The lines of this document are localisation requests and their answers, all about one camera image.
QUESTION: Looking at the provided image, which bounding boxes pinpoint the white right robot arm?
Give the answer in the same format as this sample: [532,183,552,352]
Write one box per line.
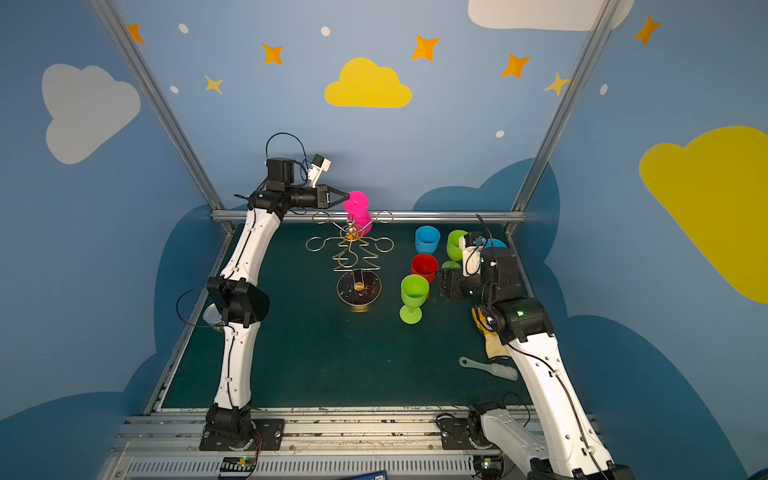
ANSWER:
[439,245,634,479]

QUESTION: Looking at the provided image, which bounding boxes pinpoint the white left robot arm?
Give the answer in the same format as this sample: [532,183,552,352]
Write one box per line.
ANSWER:
[200,154,349,451]

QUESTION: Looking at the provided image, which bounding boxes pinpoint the blue wine glass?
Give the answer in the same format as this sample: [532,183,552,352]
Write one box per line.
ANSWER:
[483,238,507,248]
[414,225,441,255]

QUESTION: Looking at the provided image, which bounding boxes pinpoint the green wine glass back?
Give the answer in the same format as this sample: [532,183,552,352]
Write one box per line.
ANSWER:
[399,274,430,325]

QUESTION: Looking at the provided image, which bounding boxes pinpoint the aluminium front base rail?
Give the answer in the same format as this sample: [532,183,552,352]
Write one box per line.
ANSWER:
[98,407,619,480]

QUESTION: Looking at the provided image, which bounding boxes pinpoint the grey cleaning brush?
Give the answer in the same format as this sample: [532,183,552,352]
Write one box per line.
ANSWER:
[458,356,519,381]

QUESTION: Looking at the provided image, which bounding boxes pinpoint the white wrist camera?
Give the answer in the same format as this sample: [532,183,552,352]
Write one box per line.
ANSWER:
[459,232,489,277]
[307,154,332,188]

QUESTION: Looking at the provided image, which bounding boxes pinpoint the aluminium frame post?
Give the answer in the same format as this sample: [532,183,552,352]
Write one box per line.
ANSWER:
[505,0,622,240]
[90,0,224,211]

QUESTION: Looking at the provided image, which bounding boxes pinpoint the yellow black work glove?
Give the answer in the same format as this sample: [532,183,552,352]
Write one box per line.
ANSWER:
[471,306,509,361]

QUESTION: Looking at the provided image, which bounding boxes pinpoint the aluminium frame left post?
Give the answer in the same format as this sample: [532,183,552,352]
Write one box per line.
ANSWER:
[90,0,224,211]

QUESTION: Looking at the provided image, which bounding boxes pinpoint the aluminium frame back rail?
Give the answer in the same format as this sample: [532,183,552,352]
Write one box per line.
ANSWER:
[211,209,527,224]

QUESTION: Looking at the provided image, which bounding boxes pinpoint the small tin can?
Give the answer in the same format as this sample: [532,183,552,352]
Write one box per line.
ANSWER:
[202,304,224,331]

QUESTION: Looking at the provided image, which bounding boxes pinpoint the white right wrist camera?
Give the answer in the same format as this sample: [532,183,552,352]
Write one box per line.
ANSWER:
[459,232,489,277]

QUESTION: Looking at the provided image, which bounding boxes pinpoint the green wine glass front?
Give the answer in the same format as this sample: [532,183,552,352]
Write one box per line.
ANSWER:
[441,229,467,269]

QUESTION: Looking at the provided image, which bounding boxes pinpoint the green wine glass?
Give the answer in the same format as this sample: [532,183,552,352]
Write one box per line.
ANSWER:
[399,274,430,325]
[441,229,467,269]

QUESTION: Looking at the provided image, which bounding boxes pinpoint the gold wire glass rack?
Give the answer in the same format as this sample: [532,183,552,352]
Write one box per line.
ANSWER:
[305,211,395,313]

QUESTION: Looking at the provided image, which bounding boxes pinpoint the red wine glass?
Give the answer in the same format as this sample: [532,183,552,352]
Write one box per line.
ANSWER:
[410,254,439,283]

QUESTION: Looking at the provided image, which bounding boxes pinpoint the pink wine glass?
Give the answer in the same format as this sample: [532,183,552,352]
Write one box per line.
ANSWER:
[342,191,372,235]

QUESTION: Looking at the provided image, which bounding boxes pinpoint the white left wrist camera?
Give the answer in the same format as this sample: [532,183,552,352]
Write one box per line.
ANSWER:
[307,154,332,188]

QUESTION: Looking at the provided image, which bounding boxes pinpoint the aluminium frame right post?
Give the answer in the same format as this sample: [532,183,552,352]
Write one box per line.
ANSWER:
[505,0,622,240]

